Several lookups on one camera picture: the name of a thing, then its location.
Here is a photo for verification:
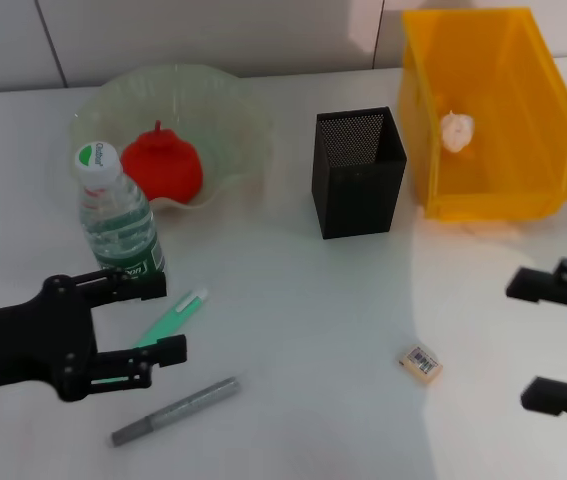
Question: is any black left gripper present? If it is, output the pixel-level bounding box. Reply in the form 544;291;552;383
0;267;188;404

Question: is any clear green-label water bottle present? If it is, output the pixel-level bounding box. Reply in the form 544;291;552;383
73;141;169;281

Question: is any red-orange toy orange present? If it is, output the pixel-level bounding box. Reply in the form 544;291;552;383
120;119;204;204

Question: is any white paper ball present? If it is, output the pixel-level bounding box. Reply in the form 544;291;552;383
439;110;477;154

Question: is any green retractable pen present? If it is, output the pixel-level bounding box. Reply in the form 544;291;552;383
93;287;209;389

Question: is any grey marker pen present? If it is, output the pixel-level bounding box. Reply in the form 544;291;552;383
110;377;242;449

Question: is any beige eraser with barcode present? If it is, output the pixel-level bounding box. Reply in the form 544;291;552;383
396;344;444;385

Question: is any black mesh pen holder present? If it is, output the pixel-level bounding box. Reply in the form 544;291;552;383
311;106;408;241

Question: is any green glass fruit bowl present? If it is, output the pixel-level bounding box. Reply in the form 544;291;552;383
70;62;275;214

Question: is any yellow plastic bin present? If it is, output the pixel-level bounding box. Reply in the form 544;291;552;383
395;5;567;221

